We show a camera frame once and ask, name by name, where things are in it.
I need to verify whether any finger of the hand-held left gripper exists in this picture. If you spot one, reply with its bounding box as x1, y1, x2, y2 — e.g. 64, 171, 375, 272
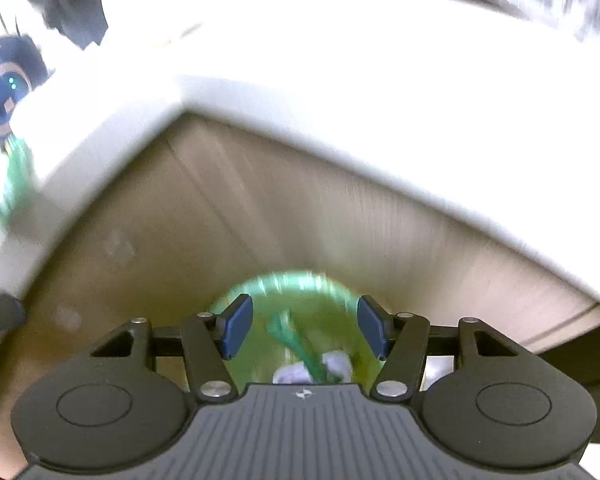
0, 294, 27, 343

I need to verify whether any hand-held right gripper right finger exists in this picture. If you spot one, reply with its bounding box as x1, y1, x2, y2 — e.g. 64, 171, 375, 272
357, 294, 521, 403

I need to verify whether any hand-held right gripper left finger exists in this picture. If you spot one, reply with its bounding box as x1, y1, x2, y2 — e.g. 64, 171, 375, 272
87, 294, 254, 405

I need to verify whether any bin with green bag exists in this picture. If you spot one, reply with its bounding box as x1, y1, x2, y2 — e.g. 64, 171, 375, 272
207, 270, 396, 388

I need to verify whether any small white paper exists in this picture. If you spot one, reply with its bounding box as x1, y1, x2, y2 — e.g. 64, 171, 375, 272
320, 351, 353, 383
272, 364, 313, 385

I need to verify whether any wide green packet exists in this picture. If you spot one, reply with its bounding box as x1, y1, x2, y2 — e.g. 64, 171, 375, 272
266, 310, 331, 385

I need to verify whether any wooden base cabinet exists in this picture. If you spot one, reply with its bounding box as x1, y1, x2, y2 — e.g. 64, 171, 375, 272
0, 112, 600, 446

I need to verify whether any blue rice cooker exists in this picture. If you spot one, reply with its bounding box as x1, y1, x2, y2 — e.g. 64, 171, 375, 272
0, 35, 51, 141

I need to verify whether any black rice cooker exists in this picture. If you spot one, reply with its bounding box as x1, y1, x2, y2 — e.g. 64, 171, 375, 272
10, 0, 108, 51

